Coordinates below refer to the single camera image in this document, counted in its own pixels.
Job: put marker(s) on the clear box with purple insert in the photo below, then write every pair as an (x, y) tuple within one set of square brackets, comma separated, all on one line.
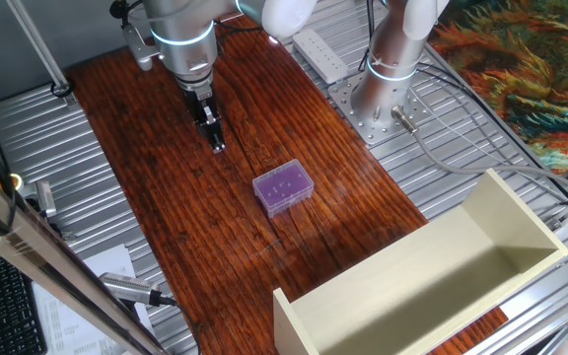
[(283, 188)]

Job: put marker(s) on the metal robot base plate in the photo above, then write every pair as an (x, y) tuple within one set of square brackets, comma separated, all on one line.
[(348, 106)]

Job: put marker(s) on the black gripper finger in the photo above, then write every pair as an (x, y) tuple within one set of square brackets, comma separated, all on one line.
[(215, 130), (202, 132)]

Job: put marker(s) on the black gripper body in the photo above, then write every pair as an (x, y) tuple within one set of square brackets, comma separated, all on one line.
[(196, 101)]

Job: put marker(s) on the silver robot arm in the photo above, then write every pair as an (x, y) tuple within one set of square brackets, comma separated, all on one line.
[(185, 29)]

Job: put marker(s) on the cream wooden shelf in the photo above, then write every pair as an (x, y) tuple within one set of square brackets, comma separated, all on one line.
[(412, 291)]

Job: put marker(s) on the printed paper sheet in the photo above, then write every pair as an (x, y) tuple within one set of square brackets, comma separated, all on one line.
[(67, 325)]

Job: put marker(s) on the silver camera with ribbed housing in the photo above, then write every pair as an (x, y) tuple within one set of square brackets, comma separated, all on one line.
[(126, 288)]

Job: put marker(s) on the aluminium frame beam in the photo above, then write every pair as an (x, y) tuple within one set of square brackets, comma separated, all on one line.
[(42, 266)]

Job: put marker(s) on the slanted aluminium frame post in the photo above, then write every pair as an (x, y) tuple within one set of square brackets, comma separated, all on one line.
[(37, 47)]

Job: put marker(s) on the white power strip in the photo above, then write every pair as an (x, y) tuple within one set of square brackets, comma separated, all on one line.
[(319, 54)]

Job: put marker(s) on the black keyboard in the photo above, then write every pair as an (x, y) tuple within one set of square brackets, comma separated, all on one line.
[(3, 305)]

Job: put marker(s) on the brown wood grain board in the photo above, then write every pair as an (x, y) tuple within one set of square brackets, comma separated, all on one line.
[(175, 187)]

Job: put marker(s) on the colourful painted cloth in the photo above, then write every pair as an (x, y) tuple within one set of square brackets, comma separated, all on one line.
[(525, 64)]

